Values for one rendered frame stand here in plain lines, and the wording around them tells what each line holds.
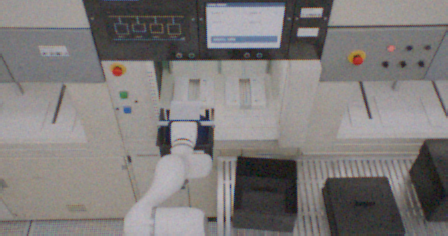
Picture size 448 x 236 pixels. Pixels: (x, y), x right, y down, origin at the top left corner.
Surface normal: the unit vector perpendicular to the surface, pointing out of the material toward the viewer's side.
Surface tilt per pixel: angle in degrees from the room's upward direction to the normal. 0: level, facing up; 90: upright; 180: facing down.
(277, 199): 0
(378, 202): 0
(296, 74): 90
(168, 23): 90
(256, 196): 0
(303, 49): 90
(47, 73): 90
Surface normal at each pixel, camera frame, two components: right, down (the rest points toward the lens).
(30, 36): 0.02, 0.76
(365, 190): 0.01, -0.65
